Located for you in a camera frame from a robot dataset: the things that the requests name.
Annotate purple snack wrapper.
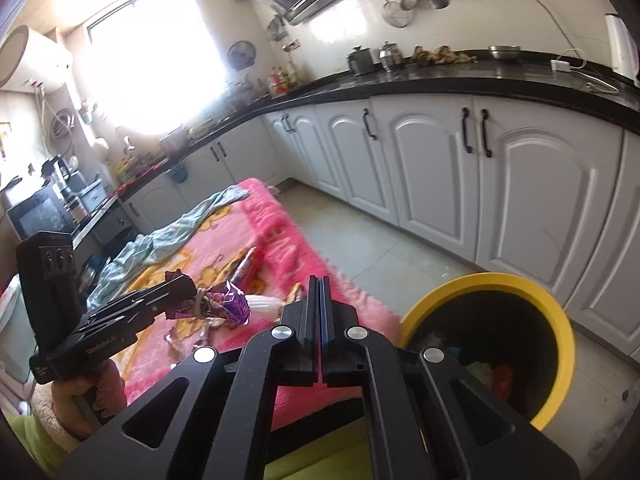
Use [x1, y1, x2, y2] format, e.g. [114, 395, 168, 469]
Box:
[164, 269, 250, 325]

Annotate green foam net bundle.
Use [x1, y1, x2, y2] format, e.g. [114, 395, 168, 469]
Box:
[465, 362, 492, 387]

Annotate red plastic bag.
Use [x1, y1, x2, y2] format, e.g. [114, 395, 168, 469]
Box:
[490, 365, 513, 400]

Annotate red snack wrapper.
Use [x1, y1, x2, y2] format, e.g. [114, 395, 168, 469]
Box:
[230, 247, 262, 289]

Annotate yellow red snack bag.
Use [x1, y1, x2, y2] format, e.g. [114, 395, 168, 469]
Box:
[283, 283, 306, 307]

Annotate green sleeve left forearm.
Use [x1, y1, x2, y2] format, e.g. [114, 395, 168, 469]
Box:
[4, 385, 80, 478]

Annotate yellow rimmed trash bin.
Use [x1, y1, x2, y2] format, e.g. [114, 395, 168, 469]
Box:
[399, 272, 576, 430]

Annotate left hand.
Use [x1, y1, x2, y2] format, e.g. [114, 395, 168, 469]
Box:
[50, 360, 127, 440]

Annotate light blue cloth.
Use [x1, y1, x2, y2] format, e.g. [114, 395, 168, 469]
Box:
[86, 185, 250, 311]

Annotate pink cartoon fleece blanket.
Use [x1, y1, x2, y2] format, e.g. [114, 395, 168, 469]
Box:
[113, 178, 400, 429]

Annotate blue hanging cup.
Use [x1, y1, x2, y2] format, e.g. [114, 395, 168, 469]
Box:
[166, 160, 189, 184]

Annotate black microwave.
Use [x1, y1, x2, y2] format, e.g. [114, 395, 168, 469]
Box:
[8, 185, 78, 240]

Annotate steel stock pot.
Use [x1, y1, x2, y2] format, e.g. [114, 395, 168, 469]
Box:
[160, 129, 190, 160]

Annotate condiment bottles group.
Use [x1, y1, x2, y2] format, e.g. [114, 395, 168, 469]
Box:
[232, 61, 299, 106]

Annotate white lower cabinets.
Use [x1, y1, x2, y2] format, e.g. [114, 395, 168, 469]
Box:
[125, 94, 639, 358]

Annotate white water heater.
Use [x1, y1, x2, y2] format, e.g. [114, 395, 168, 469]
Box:
[0, 25, 72, 93]

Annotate black teapot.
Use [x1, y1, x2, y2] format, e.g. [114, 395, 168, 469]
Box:
[347, 46, 376, 76]

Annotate steel teapot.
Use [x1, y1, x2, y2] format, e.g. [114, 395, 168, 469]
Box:
[378, 41, 405, 73]

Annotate ginger pile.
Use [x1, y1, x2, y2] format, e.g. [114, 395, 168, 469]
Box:
[410, 46, 477, 66]

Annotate steel bowl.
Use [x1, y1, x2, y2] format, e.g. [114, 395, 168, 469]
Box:
[488, 44, 521, 63]

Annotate white power adapter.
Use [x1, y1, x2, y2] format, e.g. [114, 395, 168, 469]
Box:
[550, 60, 573, 73]

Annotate white electric kettle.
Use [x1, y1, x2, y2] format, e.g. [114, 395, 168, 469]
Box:
[605, 13, 639, 87]

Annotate wall fan vent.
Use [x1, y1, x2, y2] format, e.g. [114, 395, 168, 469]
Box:
[227, 40, 257, 72]

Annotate wire strainer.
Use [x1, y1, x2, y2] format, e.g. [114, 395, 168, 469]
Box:
[381, 0, 414, 28]

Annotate black power cable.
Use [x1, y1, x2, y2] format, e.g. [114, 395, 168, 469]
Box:
[516, 0, 576, 53]

